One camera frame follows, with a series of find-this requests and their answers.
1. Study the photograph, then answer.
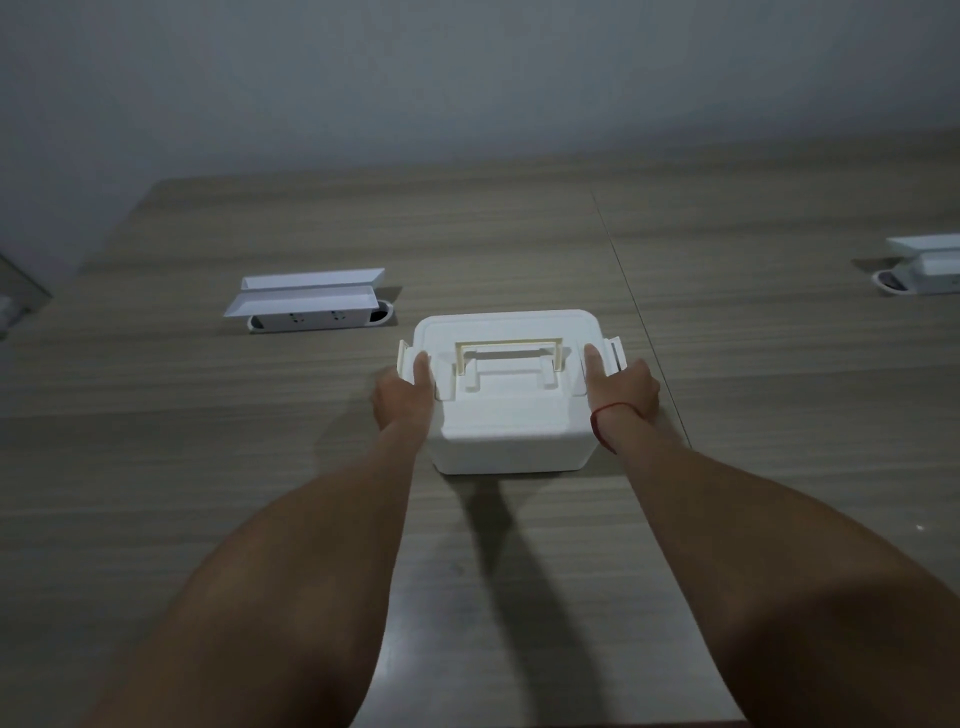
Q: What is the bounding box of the person's right hand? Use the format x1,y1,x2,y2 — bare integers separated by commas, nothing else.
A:
582,342,662,423

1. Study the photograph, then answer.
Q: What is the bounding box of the person's left hand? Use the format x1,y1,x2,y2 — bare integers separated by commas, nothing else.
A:
372,351,437,434

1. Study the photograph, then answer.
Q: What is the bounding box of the white plastic storage box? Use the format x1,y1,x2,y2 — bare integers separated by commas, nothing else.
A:
396,308,627,476

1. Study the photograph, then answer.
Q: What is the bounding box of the person's left forearm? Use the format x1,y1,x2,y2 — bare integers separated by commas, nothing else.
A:
78,421,432,728

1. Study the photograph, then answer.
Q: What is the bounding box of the person's right forearm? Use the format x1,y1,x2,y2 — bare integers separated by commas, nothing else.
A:
594,408,960,728

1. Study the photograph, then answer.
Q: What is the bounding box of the white desk power socket box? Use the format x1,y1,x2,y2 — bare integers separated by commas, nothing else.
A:
222,267,396,333
871,233,960,297

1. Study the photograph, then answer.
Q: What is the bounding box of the red string bracelet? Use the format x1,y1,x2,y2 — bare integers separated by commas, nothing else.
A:
589,403,639,456

